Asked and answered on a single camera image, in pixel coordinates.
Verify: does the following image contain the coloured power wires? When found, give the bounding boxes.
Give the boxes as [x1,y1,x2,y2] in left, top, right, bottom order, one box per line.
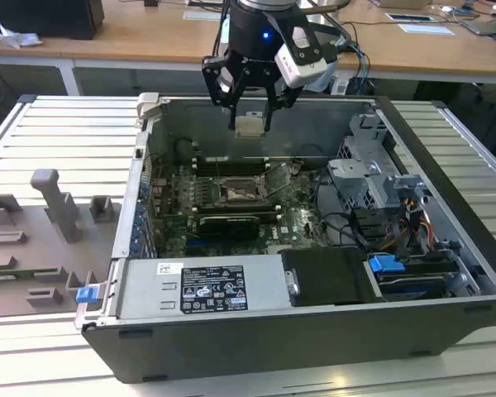
[400,198,436,258]

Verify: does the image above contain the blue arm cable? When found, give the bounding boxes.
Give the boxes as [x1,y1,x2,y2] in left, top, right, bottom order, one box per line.
[346,39,372,80]

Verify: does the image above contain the CPU socket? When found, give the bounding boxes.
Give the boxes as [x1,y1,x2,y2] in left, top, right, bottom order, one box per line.
[212,175,274,208]

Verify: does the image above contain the black PC case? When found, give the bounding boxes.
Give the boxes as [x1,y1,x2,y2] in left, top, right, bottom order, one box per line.
[80,93,496,384]

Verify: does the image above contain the grey laptop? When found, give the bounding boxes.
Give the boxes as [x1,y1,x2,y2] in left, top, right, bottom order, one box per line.
[461,18,496,36]

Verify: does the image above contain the crumpled white paper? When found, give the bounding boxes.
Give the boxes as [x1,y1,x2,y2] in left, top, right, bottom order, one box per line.
[0,22,42,49]

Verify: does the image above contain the grey power supply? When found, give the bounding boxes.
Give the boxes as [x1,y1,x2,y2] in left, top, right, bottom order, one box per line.
[119,258,301,319]

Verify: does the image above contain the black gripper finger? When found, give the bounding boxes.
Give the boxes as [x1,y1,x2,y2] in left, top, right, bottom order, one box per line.
[201,55,251,132]
[263,68,302,133]

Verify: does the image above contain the black plastic shroud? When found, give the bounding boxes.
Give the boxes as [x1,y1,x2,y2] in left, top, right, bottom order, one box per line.
[280,246,375,308]

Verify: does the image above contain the grey metal drive cage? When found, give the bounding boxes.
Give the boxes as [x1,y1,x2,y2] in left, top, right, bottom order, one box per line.
[326,113,402,212]

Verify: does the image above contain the black RAM slot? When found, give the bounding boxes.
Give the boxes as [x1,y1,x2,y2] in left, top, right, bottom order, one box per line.
[196,209,284,217]
[194,160,270,166]
[194,164,270,170]
[196,201,282,208]
[196,205,283,212]
[194,155,270,162]
[194,168,270,175]

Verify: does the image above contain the blue disk carrier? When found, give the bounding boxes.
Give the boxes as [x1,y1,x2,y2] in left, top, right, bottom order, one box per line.
[366,254,447,299]

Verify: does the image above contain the green RAM stick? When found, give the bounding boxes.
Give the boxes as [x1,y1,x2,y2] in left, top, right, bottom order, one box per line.
[0,266,61,279]
[198,213,260,242]

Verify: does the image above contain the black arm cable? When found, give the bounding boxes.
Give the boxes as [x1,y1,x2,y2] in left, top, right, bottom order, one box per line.
[212,0,233,59]

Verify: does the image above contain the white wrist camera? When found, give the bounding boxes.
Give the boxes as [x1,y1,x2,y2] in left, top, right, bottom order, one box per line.
[274,25,328,89]

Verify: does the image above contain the metal socket cover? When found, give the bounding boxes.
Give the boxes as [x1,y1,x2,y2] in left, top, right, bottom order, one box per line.
[263,162,293,199]

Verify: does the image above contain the wooden desk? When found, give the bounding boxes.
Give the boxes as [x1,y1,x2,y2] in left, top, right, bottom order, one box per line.
[0,0,496,97]

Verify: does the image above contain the grey plastic drive bracket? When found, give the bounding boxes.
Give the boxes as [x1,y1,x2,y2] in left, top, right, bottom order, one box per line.
[390,173,431,208]

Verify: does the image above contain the black box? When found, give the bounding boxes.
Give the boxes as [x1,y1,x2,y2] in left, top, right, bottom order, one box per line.
[0,0,105,41]

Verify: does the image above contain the grey parts rack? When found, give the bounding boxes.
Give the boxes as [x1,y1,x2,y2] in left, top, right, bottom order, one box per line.
[0,167,123,319]

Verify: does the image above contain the silver CPU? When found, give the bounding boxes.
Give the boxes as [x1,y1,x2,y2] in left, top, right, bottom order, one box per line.
[234,115,266,139]

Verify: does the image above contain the green motherboard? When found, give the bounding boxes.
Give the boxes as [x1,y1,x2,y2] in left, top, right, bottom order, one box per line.
[142,163,356,260]

